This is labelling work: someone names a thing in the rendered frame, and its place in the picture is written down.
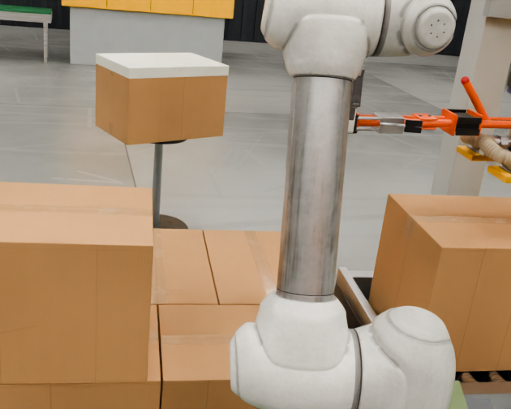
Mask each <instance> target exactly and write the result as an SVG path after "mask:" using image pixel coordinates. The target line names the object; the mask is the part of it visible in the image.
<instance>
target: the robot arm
mask: <svg viewBox="0 0 511 409"><path fill-rule="evenodd" d="M456 20H457V13H456V11H455V8H454V6H453V4H452V2H451V1H450V0H265V3H264V11H263V15H262V20H261V26H260V29H261V32H262V34H263V36H264V39H265V40H266V41H267V42H268V44H269V45H270V46H271V47H273V48H274V49H275V50H282V55H283V58H284V61H285V67H286V70H287V73H288V75H289V77H291V78H294V80H293V83H292V92H291V103H290V122H289V132H288V143H287V154H286V182H285V192H284V203H283V213H282V224H281V243H280V254H279V264H278V275H277V289H276V290H274V291H272V292H270V293H269V294H268V295H267V296H266V297H265V298H264V300H263V301H262V302H261V303H260V309H259V311H258V314H257V317H256V319H255V322H246V323H244V324H243V325H242V326H241V327H239V328H238V329H237V330H236V332H235V334H234V336H233V337H232V338H231V340H230V386H231V390H232V391H233V392H234V393H235V394H236V395H238V396H239V397H240V398H241V399H242V400H243V401H244V402H245V403H248V404H250V405H252V406H253V407H257V408H259V409H449V404H450V401H451V398H452V394H453V387H454V381H455V375H456V358H455V352H454V349H453V344H452V342H451V339H450V336H449V332H448V330H447V329H446V326H445V324H444V322H443V321H442V320H441V319H440V318H439V317H438V316H437V315H435V314H433V313H432V312H429V311H428V310H426V309H423V308H418V307H414V306H402V307H397V308H390V309H389V310H387V311H385V312H382V313H381V314H380V315H378V316H377V317H376V318H375V319H374V321H373V323H371V324H368V325H363V326H360V327H358V328H354V329H348V325H347V320H346V310H345V309H344V308H343V306H342V304H341V302H340V301H339V300H338V298H337V297H336V296H335V295H334V285H335V276H336V266H337V248H338V238H339V229H340V219H341V201H342V192H343V182H344V173H345V163H346V145H347V135H348V133H353V131H354V121H355V116H356V110H357V108H358V107H360V104H361V96H362V87H363V75H364V72H365V69H364V68H362V66H363V63H364V61H365V59H366V58H367V57H402V56H409V55H411V54H413V55H415V56H419V57H427V56H430V55H433V54H436V53H438V52H440V51H441V50H443V49H444V48H445V47H446V46H447V45H448V44H449V43H450V41H451V40H452V39H453V33H454V30H455V26H456Z"/></svg>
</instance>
